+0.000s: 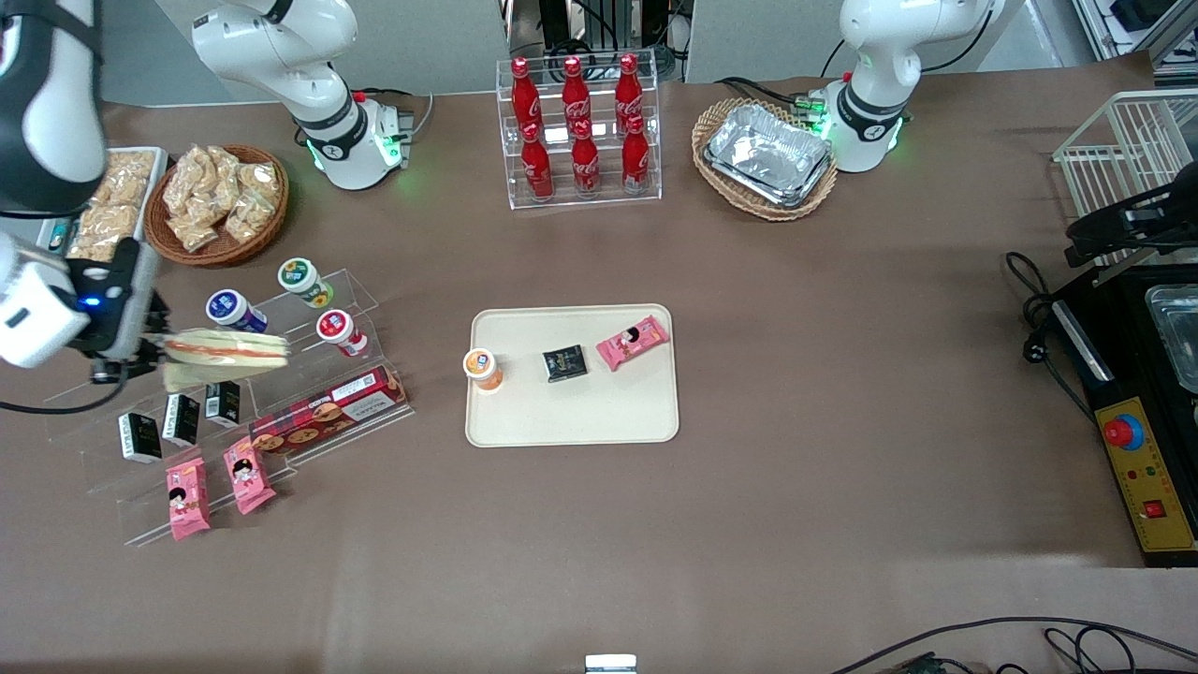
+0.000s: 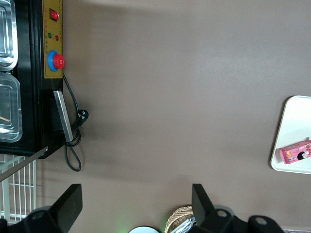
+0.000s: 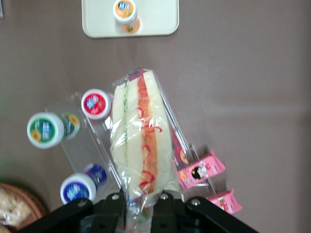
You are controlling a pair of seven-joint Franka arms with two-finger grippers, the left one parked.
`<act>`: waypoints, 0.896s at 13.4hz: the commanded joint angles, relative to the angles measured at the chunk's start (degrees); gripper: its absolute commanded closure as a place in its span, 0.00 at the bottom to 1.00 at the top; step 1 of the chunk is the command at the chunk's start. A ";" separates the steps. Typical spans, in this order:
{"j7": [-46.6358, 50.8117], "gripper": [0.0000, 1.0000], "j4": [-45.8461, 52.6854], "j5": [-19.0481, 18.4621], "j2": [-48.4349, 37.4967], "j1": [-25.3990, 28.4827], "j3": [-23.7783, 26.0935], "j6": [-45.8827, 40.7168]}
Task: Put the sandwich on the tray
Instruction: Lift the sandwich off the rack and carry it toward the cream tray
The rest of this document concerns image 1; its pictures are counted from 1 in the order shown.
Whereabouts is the black sealing machine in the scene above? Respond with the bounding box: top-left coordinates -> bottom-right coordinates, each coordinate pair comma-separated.
1048,262 -> 1198,569

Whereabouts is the light tan wicker basket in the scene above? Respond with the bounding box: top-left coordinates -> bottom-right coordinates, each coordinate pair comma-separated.
691,97 -> 840,223

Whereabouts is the clear acrylic tiered stand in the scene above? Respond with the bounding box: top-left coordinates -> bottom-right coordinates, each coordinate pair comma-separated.
42,269 -> 416,549

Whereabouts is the clear bag of tan snacks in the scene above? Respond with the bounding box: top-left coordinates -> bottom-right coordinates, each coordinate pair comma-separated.
223,192 -> 279,244
167,192 -> 230,254
211,147 -> 282,202
164,147 -> 216,198

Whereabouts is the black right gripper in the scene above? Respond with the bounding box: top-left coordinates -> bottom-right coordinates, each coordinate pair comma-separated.
66,249 -> 175,380

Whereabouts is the black equipment rack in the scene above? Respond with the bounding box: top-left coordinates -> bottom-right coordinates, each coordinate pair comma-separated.
501,0 -> 694,81

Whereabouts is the pink cartoon snack packet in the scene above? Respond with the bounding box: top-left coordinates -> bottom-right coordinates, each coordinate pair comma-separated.
596,315 -> 671,373
223,437 -> 278,516
166,456 -> 212,542

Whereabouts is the white rectangular snack bin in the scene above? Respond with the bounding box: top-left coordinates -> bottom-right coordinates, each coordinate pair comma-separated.
37,147 -> 169,265

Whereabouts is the cream rectangular tray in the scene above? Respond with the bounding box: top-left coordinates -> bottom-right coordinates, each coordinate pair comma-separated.
465,303 -> 680,448

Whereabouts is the yellow control panel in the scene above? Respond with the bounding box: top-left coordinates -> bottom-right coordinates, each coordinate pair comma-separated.
1093,397 -> 1198,555

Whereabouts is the small black snack box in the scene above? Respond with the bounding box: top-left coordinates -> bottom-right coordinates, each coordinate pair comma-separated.
162,393 -> 201,447
204,380 -> 242,429
117,413 -> 164,464

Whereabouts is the red emergency stop button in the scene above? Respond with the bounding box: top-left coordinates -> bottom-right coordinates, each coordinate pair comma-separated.
1103,412 -> 1147,452

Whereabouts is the black power cable with plug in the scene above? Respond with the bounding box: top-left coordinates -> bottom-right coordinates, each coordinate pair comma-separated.
1004,250 -> 1096,422

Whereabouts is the looped black cable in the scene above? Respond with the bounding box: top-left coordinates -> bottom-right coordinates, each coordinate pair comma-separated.
1044,625 -> 1138,674

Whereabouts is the clear acrylic bottle stand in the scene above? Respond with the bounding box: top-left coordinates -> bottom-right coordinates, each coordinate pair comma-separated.
495,58 -> 664,211

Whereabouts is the red tartan shortbread box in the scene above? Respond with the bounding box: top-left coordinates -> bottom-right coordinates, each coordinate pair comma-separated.
249,365 -> 410,457

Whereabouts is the red cola bottle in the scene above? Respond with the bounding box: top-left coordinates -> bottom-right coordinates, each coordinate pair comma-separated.
510,56 -> 542,127
562,56 -> 592,127
520,122 -> 555,201
571,120 -> 602,196
621,114 -> 651,193
615,53 -> 646,123

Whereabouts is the grey arm base cable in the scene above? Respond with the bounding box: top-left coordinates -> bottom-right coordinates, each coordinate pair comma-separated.
398,91 -> 437,141

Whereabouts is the green gum bottle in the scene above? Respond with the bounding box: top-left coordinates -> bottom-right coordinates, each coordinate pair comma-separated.
277,257 -> 335,310

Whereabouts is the black arm base cable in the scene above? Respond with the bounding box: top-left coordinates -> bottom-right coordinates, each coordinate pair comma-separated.
716,77 -> 825,111

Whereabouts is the orange gum bottle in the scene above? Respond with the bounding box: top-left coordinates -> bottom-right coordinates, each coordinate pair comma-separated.
463,348 -> 504,391

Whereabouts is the white wire rack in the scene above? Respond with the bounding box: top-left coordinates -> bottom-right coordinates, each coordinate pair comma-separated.
1052,89 -> 1198,272

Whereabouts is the silver foil container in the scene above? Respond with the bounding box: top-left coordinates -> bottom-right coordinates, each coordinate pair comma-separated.
704,103 -> 834,209

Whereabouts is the plastic triangle sandwich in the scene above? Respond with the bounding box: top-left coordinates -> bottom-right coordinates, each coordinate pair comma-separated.
162,328 -> 291,392

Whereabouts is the long black cable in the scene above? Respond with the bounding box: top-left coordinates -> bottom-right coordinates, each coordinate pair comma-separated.
828,615 -> 1198,674

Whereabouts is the black snack packet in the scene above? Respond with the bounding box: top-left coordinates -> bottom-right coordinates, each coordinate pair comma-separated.
542,344 -> 590,384

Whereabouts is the metal frame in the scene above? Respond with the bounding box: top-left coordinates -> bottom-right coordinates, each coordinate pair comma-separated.
1072,0 -> 1198,66

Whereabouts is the red gum bottle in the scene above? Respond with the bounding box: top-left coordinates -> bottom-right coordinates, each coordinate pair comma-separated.
315,309 -> 370,359

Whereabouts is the dark brown wicker basket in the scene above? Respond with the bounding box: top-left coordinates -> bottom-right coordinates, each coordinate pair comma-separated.
143,143 -> 290,269

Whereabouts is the blue gum bottle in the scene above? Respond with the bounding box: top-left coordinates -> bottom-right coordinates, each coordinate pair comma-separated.
205,289 -> 270,335

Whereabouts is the metal machine pan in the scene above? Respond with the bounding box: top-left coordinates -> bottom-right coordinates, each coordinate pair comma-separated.
1144,284 -> 1198,394

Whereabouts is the black machine lever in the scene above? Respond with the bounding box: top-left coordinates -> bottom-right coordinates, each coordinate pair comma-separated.
1065,183 -> 1198,270

